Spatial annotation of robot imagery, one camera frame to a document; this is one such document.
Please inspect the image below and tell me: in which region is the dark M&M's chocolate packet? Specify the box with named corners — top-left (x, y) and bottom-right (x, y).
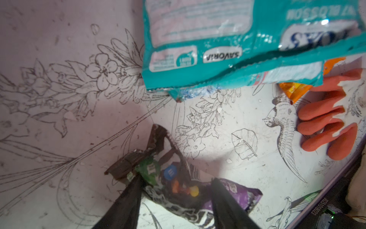
top-left (106, 125), bottom-right (263, 229)

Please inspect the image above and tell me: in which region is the teal mint candy bag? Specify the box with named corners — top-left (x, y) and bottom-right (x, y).
top-left (142, 1), bottom-right (366, 100)

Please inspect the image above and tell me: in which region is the red coated garden glove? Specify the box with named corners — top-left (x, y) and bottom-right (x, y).
top-left (297, 68), bottom-right (366, 160)

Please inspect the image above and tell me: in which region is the orange Fox's fruits bag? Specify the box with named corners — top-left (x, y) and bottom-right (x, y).
top-left (278, 57), bottom-right (347, 104)

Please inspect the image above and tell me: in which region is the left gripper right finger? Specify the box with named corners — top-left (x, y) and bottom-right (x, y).
top-left (211, 178), bottom-right (259, 229)

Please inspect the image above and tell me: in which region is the beige leather glove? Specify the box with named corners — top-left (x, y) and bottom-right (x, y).
top-left (346, 148), bottom-right (366, 224)

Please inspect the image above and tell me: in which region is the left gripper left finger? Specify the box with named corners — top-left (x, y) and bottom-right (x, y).
top-left (93, 175), bottom-right (144, 229)

